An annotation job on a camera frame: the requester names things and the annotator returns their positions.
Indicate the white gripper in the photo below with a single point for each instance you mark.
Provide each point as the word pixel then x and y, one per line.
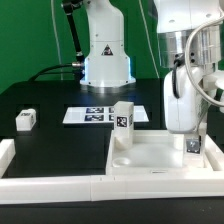
pixel 183 114

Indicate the white U-shaped obstacle fence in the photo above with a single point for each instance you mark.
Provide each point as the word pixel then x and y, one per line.
pixel 199 177

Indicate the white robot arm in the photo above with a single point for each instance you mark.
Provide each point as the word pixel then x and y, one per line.
pixel 186 47

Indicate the white square tabletop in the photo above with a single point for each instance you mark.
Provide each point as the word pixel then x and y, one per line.
pixel 158 151

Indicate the white AprilTag base plate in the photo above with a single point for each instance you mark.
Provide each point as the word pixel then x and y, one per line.
pixel 101 114

